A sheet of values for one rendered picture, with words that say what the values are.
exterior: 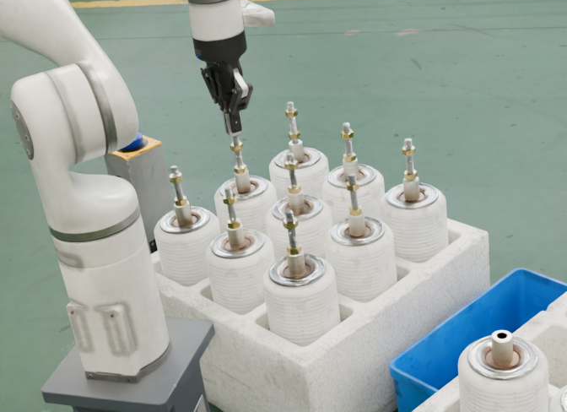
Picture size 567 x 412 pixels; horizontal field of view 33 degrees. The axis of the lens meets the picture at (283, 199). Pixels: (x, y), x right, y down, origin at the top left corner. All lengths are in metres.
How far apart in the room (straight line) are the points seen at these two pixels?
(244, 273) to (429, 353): 0.28
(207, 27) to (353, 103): 1.08
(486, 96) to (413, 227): 1.03
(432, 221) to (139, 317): 0.52
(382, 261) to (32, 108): 0.58
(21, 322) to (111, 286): 0.79
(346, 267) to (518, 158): 0.83
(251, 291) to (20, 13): 0.51
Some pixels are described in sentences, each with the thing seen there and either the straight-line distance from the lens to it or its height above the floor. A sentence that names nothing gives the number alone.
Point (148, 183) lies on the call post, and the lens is 1.51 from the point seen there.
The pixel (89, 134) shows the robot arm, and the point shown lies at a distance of 0.89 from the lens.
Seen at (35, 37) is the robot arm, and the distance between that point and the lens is 1.00.
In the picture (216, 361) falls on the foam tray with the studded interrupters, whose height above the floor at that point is 0.10.
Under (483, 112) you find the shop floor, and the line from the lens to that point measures 2.25.
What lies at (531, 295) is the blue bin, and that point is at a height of 0.08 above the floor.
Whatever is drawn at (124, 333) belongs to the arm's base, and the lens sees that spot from 0.98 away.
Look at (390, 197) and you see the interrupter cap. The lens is 1.37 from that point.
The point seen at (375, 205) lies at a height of 0.22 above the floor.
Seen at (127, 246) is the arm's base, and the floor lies 0.45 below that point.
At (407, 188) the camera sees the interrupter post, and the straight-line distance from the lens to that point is 1.36.
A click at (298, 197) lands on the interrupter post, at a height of 0.28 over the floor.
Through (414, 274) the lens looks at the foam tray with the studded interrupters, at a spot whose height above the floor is 0.18.
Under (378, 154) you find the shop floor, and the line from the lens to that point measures 2.09.
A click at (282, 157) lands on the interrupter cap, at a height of 0.25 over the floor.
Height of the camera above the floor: 0.91
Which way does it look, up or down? 28 degrees down
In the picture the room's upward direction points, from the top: 8 degrees counter-clockwise
